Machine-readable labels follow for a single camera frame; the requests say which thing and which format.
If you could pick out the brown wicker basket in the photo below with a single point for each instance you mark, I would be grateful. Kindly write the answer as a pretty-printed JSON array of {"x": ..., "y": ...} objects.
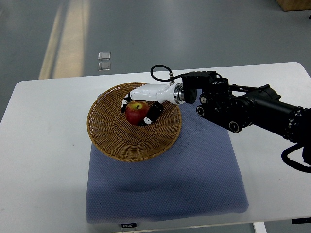
[{"x": 132, "y": 130}]

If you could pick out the wooden box corner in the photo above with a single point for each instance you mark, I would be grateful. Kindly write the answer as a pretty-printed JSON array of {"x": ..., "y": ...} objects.
[{"x": 294, "y": 5}]

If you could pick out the upper clear floor tile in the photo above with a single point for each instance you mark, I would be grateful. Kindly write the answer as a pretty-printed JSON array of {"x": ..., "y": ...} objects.
[{"x": 104, "y": 56}]

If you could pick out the black table label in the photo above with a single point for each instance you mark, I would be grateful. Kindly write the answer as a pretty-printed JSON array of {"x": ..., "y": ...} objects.
[{"x": 128, "y": 225}]

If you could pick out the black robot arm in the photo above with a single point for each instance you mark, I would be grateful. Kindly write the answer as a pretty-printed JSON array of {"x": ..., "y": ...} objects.
[{"x": 235, "y": 107}]

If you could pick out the blue quilted cloth mat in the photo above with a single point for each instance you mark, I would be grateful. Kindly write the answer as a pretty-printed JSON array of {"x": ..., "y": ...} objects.
[{"x": 198, "y": 176}]

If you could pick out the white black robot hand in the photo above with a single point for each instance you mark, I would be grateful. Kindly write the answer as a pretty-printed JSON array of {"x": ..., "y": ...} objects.
[{"x": 157, "y": 93}]

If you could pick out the lower clear floor tile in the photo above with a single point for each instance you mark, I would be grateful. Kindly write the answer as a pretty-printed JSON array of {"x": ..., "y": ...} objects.
[{"x": 102, "y": 66}]

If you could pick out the white table leg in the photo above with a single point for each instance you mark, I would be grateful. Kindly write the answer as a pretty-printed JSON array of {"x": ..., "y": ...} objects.
[{"x": 259, "y": 227}]

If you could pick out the clear floor tile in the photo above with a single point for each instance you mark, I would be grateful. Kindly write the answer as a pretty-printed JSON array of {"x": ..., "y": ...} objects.
[
  {"x": 104, "y": 56},
  {"x": 102, "y": 66}
]

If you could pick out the black table edge clamp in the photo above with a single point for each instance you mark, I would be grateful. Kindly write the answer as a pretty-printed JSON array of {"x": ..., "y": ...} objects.
[{"x": 301, "y": 221}]

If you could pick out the red apple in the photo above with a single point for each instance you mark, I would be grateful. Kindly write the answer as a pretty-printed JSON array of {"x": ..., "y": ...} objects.
[{"x": 136, "y": 111}]

